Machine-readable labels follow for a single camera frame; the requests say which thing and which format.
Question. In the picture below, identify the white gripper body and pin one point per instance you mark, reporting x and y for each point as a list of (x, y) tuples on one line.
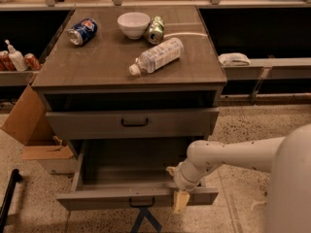
[(182, 179)]

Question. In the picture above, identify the grey drawer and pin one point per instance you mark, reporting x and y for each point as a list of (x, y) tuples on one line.
[(133, 124), (124, 173)]

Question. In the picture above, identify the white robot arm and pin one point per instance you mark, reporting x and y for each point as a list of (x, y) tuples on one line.
[(287, 159)]

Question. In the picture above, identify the grey top drawer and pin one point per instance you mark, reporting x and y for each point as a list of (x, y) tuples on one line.
[(133, 124)]

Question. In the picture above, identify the grey drawer cabinet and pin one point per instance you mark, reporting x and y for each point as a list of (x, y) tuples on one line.
[(95, 77)]

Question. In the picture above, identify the clear plastic water bottle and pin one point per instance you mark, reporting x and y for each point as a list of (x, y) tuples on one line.
[(158, 56)]

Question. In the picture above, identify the white folded cloth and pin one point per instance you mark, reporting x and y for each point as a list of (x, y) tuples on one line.
[(234, 59)]

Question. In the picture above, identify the green soda can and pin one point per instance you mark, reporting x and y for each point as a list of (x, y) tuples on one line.
[(155, 31)]

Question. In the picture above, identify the white bowl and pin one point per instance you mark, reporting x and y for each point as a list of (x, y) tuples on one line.
[(133, 25)]

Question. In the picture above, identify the cardboard box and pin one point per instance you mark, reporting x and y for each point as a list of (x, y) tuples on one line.
[(28, 125)]

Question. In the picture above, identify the black left base leg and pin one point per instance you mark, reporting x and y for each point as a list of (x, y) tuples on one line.
[(5, 207)]

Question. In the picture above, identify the blue pepsi can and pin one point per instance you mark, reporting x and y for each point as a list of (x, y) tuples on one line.
[(82, 32)]

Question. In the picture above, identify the red soda can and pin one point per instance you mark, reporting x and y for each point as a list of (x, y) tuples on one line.
[(32, 62)]

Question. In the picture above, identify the white pump bottle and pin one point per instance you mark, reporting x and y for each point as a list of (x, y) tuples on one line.
[(16, 57)]

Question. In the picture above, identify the red can at edge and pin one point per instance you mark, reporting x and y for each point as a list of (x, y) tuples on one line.
[(5, 62)]

